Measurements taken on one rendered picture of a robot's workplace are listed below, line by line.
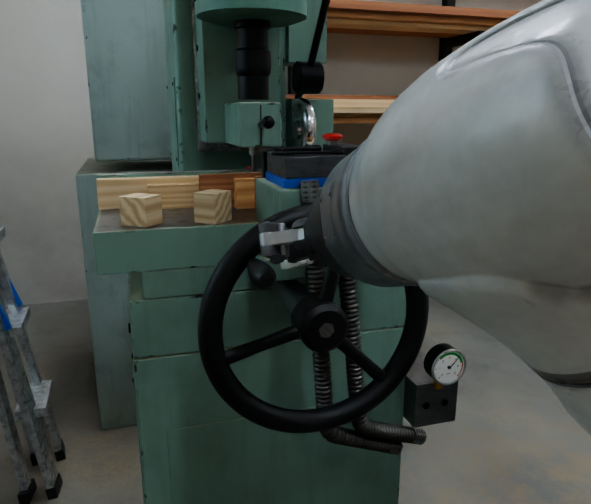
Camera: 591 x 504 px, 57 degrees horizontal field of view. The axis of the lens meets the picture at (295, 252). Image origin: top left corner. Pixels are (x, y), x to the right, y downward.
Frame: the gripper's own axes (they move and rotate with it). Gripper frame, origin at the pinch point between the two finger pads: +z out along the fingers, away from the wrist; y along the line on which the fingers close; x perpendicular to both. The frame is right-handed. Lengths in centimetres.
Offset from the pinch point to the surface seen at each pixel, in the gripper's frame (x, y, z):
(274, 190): -9.4, -2.4, 14.8
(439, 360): 16.7, -29.3, 25.7
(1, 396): 23, 53, 110
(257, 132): -22.1, -4.6, 30.3
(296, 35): -46, -18, 45
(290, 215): -4.5, -1.3, 4.8
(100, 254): -3.8, 19.9, 24.7
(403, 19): -133, -126, 190
